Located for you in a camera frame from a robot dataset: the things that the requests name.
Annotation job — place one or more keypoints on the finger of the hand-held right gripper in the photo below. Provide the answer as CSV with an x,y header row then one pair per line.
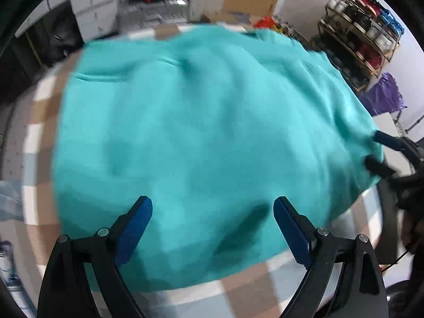
x,y
386,139
379,167

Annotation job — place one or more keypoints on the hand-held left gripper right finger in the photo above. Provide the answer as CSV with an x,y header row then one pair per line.
x,y
293,235

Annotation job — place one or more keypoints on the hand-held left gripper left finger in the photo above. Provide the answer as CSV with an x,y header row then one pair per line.
x,y
132,235

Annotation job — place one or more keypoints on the teal zip hooded jacket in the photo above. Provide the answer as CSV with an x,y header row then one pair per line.
x,y
198,122

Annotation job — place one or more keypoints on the purple cloth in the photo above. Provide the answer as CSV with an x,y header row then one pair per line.
x,y
384,96

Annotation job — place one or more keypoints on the checkered blanket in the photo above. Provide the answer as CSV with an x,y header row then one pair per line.
x,y
238,298

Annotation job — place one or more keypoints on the wooden storage shelf rack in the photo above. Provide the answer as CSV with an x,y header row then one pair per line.
x,y
361,29

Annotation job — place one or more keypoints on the clear bluish plastic bag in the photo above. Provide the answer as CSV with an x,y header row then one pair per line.
x,y
11,202

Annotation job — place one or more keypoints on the grey dotted floor mat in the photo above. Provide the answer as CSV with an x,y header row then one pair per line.
x,y
16,139

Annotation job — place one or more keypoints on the red orange bag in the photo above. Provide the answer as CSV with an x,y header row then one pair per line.
x,y
266,23

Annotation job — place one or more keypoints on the brown cardboard box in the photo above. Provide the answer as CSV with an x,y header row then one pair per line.
x,y
225,16

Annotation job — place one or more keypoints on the black bag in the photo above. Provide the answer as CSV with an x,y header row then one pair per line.
x,y
59,43

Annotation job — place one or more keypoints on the silver hard suitcase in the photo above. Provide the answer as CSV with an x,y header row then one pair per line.
x,y
152,13

